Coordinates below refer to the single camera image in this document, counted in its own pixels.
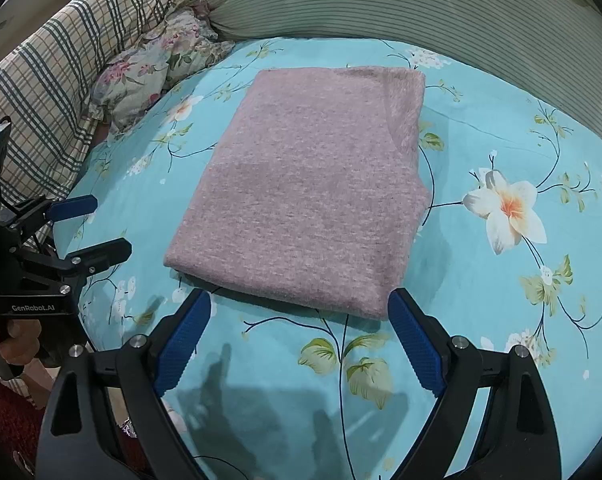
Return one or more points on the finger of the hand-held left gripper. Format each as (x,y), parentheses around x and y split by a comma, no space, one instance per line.
(106,252)
(76,206)

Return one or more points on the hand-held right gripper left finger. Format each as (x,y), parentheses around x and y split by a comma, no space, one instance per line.
(181,347)

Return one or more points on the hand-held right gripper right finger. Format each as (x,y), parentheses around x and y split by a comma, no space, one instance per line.
(418,345)

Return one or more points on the mauve knit sweater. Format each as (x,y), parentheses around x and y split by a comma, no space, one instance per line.
(306,195)

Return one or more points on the person's left hand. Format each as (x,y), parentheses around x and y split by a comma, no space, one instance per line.
(21,335)

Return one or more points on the blue floral bedsheet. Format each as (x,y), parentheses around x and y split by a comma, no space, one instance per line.
(481,280)

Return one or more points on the plaid blanket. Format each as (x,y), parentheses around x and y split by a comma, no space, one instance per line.
(66,60)

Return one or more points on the red knit clothing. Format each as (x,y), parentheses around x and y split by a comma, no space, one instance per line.
(6,425)

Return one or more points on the floral ruffled pillow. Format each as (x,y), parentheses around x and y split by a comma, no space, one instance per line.
(146,70)

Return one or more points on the green striped pillow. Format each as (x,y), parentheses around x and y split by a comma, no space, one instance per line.
(431,5)

